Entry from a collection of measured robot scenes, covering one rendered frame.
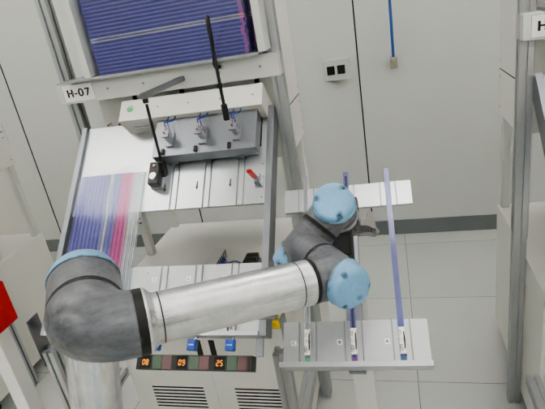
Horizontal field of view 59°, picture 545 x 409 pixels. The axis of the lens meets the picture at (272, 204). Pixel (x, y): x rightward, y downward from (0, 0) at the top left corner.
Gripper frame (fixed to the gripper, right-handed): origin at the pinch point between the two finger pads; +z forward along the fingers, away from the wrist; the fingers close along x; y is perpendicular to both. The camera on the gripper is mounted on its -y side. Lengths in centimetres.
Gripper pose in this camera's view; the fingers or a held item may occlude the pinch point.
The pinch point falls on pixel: (347, 237)
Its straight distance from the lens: 121.6
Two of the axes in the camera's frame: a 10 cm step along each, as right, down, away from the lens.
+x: -9.7, 0.8, 2.1
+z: 2.2, 1.9, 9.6
